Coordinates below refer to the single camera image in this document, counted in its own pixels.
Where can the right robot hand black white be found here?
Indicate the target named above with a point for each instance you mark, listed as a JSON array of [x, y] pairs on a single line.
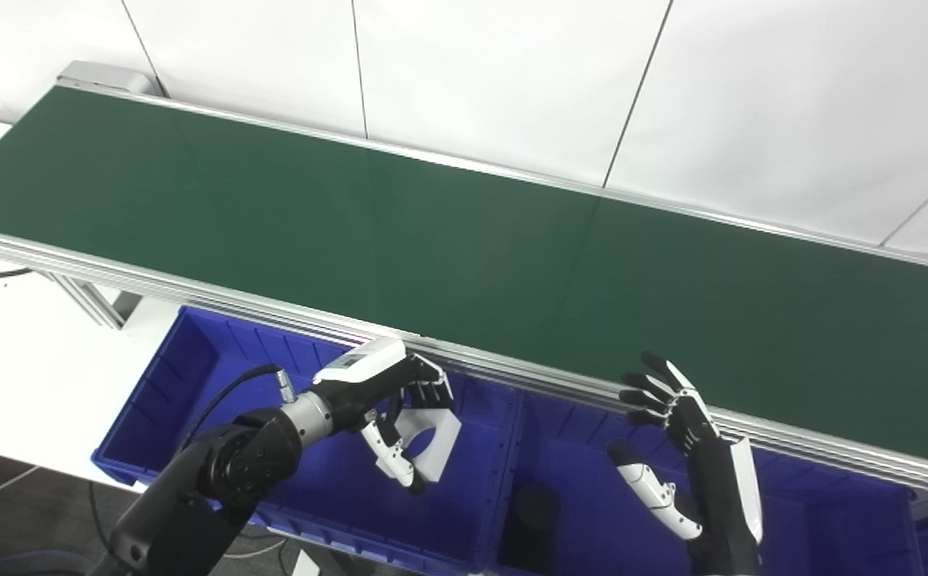
[[720, 496]]

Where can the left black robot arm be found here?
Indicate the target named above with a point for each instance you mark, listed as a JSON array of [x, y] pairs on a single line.
[[224, 472]]

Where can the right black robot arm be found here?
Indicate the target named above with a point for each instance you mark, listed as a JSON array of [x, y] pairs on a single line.
[[728, 564]]

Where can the white square part round hole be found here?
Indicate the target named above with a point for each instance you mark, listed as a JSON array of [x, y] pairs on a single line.
[[442, 444]]

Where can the black cylinder part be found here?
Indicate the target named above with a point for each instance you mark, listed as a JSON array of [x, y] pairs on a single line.
[[530, 528]]

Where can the green conveyor belt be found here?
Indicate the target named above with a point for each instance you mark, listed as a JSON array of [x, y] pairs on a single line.
[[192, 294], [432, 256]]

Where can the aluminium conveyor leg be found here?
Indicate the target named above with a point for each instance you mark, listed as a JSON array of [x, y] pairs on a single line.
[[92, 300]]

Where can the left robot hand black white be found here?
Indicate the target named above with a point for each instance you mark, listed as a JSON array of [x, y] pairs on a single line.
[[360, 384]]

